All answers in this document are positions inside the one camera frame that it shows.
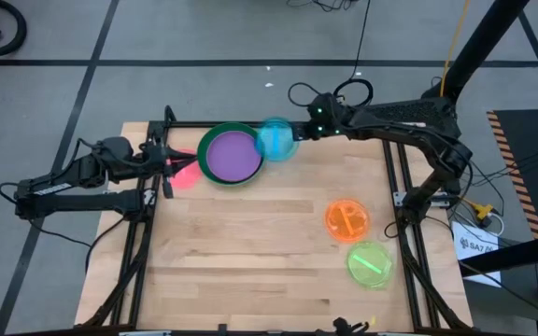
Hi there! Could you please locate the black aluminium table frame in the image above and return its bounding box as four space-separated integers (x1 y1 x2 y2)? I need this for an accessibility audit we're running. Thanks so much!
81 105 474 335

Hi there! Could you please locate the black hanging cable with coil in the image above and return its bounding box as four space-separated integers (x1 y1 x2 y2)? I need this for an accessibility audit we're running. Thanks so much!
332 0 375 109

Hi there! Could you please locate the green transparent cup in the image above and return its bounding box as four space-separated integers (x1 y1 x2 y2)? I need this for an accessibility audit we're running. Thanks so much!
346 241 394 289

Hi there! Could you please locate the black slanted pole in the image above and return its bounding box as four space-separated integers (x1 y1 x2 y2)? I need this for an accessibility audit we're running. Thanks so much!
420 0 530 102

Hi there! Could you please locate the black crossbar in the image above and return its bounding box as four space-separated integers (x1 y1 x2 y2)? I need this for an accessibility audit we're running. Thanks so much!
458 231 538 276

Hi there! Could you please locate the yellow hanging cable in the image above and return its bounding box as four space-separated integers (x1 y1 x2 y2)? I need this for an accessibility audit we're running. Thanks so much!
439 0 471 97

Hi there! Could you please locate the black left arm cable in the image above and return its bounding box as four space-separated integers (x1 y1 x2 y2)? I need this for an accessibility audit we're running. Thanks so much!
0 181 126 274

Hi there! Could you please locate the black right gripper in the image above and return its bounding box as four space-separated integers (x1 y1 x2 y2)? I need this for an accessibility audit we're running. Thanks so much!
291 91 347 143

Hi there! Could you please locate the blue transparent cup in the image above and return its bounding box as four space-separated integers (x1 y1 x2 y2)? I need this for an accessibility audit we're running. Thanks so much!
254 117 301 163

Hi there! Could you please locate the black cable tangle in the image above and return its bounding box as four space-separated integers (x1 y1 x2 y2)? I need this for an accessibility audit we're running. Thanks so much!
286 0 360 13

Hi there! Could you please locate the white paper label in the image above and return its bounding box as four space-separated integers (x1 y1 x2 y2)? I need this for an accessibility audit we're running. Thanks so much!
450 219 503 288

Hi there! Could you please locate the pink cup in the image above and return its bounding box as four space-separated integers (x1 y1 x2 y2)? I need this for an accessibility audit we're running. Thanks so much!
168 148 204 190

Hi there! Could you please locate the purple plastic plate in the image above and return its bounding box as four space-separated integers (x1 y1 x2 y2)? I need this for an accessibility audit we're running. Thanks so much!
205 130 263 183

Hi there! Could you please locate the orange transparent cup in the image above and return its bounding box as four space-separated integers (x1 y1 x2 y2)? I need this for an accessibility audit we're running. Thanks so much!
324 199 371 244

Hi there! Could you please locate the dark green plastic plate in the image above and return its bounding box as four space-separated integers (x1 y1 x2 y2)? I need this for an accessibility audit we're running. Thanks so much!
196 121 266 188

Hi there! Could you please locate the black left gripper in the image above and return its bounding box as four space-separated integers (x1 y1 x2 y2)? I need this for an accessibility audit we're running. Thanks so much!
140 137 200 201

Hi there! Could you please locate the black perforated computer box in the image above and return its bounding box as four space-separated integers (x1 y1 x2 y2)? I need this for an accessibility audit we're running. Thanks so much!
361 96 462 141

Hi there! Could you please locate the black hazard-striped platform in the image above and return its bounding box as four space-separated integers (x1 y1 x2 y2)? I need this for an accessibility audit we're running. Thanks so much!
486 107 538 239

